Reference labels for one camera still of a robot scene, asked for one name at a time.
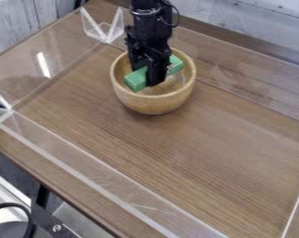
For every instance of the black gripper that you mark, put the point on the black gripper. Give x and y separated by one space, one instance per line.
146 41

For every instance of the green rectangular block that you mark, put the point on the green rectangular block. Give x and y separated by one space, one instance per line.
137 79

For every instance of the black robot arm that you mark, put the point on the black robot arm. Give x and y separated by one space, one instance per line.
149 4

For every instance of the brown wooden bowl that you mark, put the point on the brown wooden bowl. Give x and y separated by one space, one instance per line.
158 99

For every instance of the clear acrylic front barrier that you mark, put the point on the clear acrylic front barrier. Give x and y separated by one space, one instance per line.
136 210

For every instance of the black table leg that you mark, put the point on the black table leg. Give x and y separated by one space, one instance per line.
42 196

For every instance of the clear acrylic corner bracket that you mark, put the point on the clear acrylic corner bracket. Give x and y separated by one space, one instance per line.
103 32

